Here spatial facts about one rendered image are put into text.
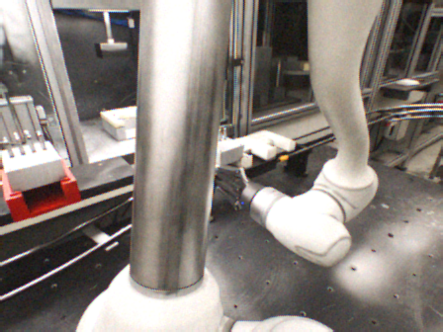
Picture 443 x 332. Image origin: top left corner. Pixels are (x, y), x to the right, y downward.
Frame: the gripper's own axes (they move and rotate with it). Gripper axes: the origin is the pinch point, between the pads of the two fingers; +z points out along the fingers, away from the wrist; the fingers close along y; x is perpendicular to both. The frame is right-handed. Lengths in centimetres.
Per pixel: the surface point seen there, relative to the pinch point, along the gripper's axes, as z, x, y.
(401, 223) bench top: -38, -49, -20
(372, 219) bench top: -31, -44, -20
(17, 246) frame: 37, 52, -27
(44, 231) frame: 37, 44, -25
